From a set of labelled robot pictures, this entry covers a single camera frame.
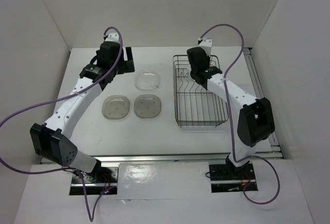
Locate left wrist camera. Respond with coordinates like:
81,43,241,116
103,32,122,44

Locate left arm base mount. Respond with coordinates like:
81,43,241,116
69,164,119,196

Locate aluminium rail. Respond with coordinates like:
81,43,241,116
243,47,284,160
95,153,227,163

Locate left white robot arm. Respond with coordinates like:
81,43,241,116
30,41,135,182

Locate smoky plate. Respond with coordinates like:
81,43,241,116
134,94,162,118
102,95,130,119

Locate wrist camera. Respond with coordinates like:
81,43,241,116
197,38,213,57
103,32,122,44

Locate smoky plate front left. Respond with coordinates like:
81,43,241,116
102,95,130,119

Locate aluminium rail right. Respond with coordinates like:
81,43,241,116
243,47,284,160

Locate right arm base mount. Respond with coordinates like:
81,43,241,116
205,158,258,193

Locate aluminium rail front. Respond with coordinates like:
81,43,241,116
95,153,227,163

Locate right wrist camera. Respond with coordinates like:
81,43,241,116
197,38,213,57

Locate metal wire dish rack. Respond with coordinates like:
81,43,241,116
173,55,228,128

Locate clear plate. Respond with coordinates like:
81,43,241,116
134,71,160,91

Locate smoky plate front right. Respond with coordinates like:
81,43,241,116
134,94,162,118

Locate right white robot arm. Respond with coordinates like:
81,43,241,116
187,47,275,179

